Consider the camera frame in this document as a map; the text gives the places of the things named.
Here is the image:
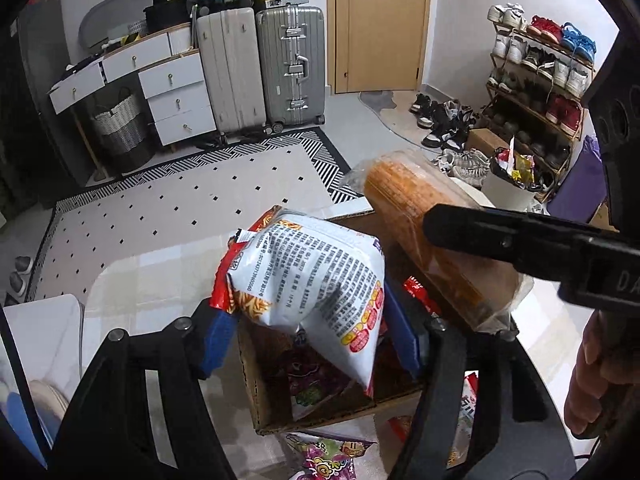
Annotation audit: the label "woven laundry basket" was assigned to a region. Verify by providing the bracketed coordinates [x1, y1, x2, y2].
[89, 87, 156, 173]

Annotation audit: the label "rows of assorted sneakers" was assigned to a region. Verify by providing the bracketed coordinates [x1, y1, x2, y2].
[487, 2, 598, 136]

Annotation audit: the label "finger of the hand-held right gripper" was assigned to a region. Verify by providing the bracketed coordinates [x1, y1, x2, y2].
[422, 203, 621, 282]

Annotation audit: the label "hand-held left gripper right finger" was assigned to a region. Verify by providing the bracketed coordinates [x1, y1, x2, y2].
[384, 290, 580, 480]

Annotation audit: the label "white trash bin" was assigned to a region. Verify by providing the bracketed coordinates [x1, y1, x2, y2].
[480, 135, 546, 213]

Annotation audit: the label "patterned rug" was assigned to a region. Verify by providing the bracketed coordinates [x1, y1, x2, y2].
[25, 126, 373, 306]

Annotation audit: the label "person's right hand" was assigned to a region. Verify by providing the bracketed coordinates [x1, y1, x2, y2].
[565, 310, 640, 436]

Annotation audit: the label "small cardboard box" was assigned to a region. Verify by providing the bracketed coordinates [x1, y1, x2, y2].
[467, 127, 511, 158]

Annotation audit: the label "white drawer dresser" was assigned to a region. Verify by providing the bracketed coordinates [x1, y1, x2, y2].
[48, 25, 218, 146]

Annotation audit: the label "red white snack packet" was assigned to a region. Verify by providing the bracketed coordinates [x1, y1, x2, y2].
[447, 372, 480, 468]

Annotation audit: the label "black bag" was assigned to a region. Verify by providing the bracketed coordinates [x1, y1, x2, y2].
[144, 0, 193, 33]

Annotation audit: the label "beige suitcase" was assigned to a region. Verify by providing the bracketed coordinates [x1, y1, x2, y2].
[195, 7, 268, 143]

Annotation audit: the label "grape print snack bag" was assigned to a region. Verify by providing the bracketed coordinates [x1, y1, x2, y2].
[280, 430, 378, 480]
[277, 332, 376, 421]

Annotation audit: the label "wooden pole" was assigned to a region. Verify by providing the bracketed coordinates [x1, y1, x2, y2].
[72, 107, 108, 183]

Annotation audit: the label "blue plastic basin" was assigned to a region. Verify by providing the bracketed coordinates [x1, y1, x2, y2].
[4, 390, 36, 448]

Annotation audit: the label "pile of dark shoes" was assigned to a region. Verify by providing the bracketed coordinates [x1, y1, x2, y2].
[410, 92, 493, 188]

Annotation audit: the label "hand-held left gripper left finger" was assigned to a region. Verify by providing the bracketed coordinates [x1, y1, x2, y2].
[47, 297, 241, 480]

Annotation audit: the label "brown cardboard box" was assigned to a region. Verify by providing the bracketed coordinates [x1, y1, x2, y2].
[237, 210, 441, 436]

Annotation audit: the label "grey oval tray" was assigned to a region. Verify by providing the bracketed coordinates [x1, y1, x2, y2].
[77, 0, 156, 46]

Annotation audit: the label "gold metal shoe rack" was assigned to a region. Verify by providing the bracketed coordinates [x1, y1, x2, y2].
[485, 20, 596, 186]

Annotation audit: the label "wooden door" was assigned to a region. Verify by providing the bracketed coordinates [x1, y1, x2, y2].
[326, 0, 433, 95]

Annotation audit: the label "white red snack bag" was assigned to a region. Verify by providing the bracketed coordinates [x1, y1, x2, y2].
[210, 205, 387, 398]

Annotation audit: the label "flat cardboard carton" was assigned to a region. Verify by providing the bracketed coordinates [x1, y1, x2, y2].
[587, 202, 618, 233]

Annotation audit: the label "orange cracker packet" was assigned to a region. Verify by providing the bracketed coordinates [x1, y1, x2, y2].
[345, 150, 533, 333]

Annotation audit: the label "purple bag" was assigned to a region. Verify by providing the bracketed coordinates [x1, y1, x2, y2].
[545, 135, 608, 223]

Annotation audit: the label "grey door mat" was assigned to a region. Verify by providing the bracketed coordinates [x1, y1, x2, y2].
[357, 89, 398, 113]

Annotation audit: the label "silver suitcase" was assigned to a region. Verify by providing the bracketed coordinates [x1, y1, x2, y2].
[255, 6, 327, 133]

